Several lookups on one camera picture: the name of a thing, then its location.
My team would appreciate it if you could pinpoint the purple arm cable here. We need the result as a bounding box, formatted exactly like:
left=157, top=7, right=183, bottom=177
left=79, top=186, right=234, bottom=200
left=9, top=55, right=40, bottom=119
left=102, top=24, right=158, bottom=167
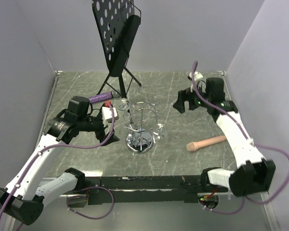
left=0, top=105, right=116, bottom=231
left=191, top=61, right=289, bottom=215

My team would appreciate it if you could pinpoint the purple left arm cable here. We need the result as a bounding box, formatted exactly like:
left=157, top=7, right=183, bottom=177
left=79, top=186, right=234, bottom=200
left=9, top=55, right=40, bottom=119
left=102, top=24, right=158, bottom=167
left=0, top=105, right=116, bottom=231

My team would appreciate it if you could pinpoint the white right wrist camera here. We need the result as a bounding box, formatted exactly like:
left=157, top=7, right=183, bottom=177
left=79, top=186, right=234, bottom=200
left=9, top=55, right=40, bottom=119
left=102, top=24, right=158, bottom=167
left=187, top=71, right=204, bottom=82

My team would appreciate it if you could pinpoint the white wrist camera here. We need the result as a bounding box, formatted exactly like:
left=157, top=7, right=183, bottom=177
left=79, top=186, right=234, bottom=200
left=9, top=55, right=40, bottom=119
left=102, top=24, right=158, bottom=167
left=102, top=101, right=119, bottom=124
left=187, top=71, right=204, bottom=82

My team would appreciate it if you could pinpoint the chrome wine glass rack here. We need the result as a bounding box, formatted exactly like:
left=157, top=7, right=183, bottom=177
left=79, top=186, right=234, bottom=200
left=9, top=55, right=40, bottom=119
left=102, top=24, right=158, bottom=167
left=120, top=102, right=160, bottom=154

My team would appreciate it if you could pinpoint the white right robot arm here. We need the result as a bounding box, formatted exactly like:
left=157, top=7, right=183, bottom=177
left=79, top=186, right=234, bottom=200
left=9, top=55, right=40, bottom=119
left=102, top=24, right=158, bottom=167
left=173, top=77, right=276, bottom=196

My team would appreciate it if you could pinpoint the black music stand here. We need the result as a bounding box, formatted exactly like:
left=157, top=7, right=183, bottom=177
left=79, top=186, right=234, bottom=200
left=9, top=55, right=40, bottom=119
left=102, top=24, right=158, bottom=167
left=92, top=0, right=142, bottom=98

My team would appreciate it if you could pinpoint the purple glitter microphone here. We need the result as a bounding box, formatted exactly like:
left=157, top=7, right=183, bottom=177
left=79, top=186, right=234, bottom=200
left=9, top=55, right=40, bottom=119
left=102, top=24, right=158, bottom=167
left=88, top=91, right=113, bottom=104

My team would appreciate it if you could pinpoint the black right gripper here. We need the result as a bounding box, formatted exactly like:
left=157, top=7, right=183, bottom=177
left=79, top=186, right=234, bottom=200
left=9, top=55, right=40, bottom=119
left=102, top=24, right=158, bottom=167
left=172, top=82, right=211, bottom=114

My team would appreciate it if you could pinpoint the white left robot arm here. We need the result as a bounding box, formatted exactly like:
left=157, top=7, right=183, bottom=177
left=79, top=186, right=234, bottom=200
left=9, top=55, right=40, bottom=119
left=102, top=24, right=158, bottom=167
left=0, top=96, right=118, bottom=225

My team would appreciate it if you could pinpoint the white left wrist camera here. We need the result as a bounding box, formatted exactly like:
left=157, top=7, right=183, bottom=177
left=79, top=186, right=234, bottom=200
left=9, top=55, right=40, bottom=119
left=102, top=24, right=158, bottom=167
left=102, top=101, right=119, bottom=124

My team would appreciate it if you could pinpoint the clear wine glass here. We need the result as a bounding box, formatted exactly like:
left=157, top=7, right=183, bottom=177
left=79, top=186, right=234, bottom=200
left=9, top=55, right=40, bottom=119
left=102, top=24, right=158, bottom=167
left=152, top=123, right=168, bottom=146
left=116, top=98, right=131, bottom=111

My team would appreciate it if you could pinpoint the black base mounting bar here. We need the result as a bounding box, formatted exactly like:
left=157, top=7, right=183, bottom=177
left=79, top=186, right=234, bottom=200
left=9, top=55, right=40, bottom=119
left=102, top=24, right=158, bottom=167
left=72, top=175, right=228, bottom=205

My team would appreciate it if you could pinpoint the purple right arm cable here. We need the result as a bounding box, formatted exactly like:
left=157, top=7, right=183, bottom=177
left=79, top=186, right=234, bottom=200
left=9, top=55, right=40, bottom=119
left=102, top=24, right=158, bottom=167
left=191, top=61, right=289, bottom=215

